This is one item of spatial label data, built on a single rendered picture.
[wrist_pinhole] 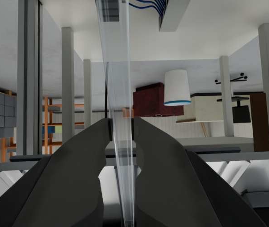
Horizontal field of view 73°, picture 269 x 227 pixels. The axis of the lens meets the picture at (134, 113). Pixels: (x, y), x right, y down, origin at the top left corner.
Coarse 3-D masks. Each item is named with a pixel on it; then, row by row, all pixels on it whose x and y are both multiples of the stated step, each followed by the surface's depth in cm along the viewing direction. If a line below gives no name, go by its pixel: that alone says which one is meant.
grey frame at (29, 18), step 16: (32, 0) 43; (32, 16) 43; (32, 32) 43; (32, 48) 42; (32, 64) 42; (32, 80) 42; (32, 96) 41; (32, 112) 41; (16, 128) 41; (32, 128) 41; (16, 144) 41; (32, 144) 41
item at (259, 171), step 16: (16, 160) 23; (32, 160) 23; (112, 160) 18; (208, 160) 18; (224, 160) 18; (240, 160) 18; (256, 160) 18; (0, 176) 17; (16, 176) 18; (112, 176) 19; (224, 176) 20; (240, 176) 19; (256, 176) 20; (0, 192) 20; (112, 192) 21; (240, 192) 23; (112, 208) 24; (112, 224) 28
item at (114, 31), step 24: (96, 0) 8; (120, 0) 8; (120, 24) 8; (120, 48) 9; (120, 72) 10; (120, 96) 11; (120, 120) 12; (120, 144) 14; (120, 168) 16; (120, 192) 19
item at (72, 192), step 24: (72, 144) 9; (96, 144) 9; (48, 168) 8; (72, 168) 8; (96, 168) 9; (48, 192) 7; (72, 192) 7; (96, 192) 7; (24, 216) 6; (48, 216) 6; (72, 216) 6; (96, 216) 6
